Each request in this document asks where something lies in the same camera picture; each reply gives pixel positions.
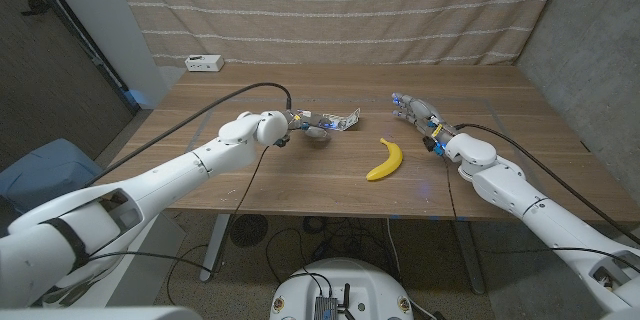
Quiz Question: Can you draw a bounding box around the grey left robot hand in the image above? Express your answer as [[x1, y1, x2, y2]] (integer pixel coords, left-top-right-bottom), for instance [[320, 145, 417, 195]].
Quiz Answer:
[[285, 107, 335, 141]]

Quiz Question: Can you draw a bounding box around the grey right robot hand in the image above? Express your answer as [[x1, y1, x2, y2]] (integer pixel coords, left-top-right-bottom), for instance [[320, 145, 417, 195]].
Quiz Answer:
[[391, 92, 459, 151]]

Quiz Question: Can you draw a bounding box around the dollar bill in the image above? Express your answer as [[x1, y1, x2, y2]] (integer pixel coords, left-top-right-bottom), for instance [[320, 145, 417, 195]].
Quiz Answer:
[[322, 107, 362, 132]]

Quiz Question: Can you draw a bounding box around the yellow toy banana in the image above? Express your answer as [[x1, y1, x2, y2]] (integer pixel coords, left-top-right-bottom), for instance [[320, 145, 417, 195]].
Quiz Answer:
[[365, 137, 404, 182]]

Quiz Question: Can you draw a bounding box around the beige striped backdrop curtain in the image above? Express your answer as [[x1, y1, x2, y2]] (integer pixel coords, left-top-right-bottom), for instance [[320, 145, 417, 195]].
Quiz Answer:
[[107, 0, 571, 67]]

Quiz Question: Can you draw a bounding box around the black round floor fan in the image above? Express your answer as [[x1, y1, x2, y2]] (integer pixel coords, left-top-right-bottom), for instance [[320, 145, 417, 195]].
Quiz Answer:
[[229, 213, 269, 248]]

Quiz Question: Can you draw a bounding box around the white power strip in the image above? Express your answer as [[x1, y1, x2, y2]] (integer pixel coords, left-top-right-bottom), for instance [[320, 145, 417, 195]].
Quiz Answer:
[[184, 54, 226, 73]]

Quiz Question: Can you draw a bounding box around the grey table leg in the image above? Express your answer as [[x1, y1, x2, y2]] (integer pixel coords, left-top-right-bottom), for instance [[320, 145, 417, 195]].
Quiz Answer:
[[452, 220, 487, 295]]

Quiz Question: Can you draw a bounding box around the white table leg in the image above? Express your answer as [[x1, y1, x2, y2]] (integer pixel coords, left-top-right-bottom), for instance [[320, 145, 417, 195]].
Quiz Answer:
[[199, 213, 232, 282]]

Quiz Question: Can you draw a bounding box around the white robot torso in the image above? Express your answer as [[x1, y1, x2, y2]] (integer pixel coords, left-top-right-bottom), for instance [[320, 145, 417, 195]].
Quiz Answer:
[[269, 257, 415, 320]]

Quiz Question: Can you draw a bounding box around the grey electronics box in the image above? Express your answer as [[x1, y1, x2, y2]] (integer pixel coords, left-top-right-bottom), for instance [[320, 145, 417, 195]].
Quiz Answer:
[[313, 295, 339, 320]]

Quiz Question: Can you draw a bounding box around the blue plastic bin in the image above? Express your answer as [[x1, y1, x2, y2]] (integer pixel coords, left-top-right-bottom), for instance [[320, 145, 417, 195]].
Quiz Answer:
[[0, 138, 104, 216]]

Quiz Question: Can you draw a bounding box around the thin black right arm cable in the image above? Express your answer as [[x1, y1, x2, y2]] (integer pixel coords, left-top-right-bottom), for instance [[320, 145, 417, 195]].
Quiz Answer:
[[443, 154, 640, 264]]

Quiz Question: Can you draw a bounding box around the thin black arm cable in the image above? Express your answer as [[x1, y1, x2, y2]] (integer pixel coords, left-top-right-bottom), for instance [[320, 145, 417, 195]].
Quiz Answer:
[[87, 145, 271, 276], [443, 154, 640, 264]]

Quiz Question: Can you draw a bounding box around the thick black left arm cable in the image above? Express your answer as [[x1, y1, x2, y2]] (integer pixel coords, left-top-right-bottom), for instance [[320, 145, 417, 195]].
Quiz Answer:
[[87, 81, 294, 187]]

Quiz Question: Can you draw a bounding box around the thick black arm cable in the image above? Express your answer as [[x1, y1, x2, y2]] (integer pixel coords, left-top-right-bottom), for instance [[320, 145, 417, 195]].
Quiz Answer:
[[87, 81, 294, 187], [453, 122, 640, 246]]

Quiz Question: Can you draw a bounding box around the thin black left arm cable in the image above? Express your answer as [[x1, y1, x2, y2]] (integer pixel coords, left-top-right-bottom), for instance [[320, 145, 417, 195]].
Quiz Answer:
[[87, 145, 271, 276]]

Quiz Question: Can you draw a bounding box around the black floor cable bundle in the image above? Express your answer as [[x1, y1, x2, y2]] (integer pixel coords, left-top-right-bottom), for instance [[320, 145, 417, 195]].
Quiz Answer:
[[264, 215, 401, 284]]

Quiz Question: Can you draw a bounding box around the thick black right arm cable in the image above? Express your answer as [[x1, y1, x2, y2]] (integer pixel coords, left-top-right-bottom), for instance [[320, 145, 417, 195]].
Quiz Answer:
[[453, 122, 640, 246]]

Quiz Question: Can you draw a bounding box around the white wall panel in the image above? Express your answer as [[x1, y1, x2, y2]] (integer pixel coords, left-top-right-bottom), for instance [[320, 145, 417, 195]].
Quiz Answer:
[[37, 0, 169, 110]]

